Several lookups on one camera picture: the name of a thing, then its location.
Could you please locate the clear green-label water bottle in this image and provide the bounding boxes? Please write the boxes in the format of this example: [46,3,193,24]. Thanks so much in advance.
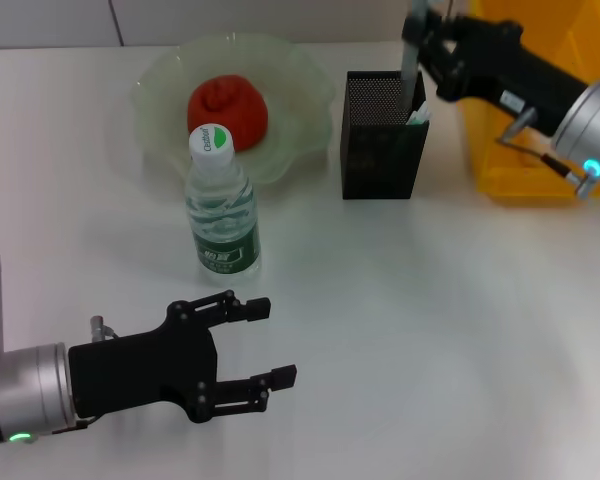
[184,123,262,289]

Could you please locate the black mesh pen holder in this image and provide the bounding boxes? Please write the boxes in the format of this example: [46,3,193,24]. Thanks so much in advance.
[338,69,431,201]

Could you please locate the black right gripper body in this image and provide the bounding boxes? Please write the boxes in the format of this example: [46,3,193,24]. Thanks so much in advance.
[435,16,595,136]

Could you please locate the grey marker pen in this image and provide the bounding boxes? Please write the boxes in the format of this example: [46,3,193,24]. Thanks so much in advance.
[400,0,424,119]

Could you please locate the green glass fruit plate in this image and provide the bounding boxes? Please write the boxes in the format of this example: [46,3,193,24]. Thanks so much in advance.
[131,32,339,189]

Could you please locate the right gripper cable with connector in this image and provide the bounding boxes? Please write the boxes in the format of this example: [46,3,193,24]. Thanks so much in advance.
[497,107,600,201]

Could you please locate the yellow plastic bin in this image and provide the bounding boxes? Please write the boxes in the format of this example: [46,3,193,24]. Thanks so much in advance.
[457,0,600,207]

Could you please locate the gripper cable with connector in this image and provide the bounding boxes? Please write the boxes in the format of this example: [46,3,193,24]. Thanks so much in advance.
[497,107,600,201]
[52,315,119,435]

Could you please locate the mint green pen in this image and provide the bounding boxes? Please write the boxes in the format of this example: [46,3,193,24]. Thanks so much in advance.
[405,101,434,126]

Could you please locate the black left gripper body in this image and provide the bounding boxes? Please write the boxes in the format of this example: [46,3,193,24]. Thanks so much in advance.
[66,300,221,425]

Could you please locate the red-orange toy fruit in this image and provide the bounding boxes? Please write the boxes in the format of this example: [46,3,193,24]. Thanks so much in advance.
[187,73,270,154]

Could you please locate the left gripper cable with connector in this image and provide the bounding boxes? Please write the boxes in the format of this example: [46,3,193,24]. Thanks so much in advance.
[52,315,119,435]

